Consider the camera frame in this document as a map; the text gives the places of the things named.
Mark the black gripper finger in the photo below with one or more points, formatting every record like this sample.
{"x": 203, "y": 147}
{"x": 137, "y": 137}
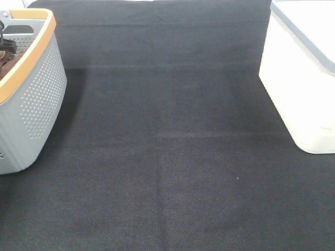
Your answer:
{"x": 7, "y": 44}

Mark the brown towels in basket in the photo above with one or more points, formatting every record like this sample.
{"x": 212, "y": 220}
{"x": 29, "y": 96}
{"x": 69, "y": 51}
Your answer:
{"x": 8, "y": 60}

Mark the grey perforated laundry basket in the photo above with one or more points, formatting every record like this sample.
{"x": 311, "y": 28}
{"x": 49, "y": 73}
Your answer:
{"x": 32, "y": 91}

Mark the black table cloth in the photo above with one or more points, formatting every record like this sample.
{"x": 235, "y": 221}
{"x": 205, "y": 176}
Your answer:
{"x": 167, "y": 139}

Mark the white plastic storage basket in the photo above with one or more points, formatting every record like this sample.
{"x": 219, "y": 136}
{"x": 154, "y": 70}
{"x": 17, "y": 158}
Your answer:
{"x": 297, "y": 71}

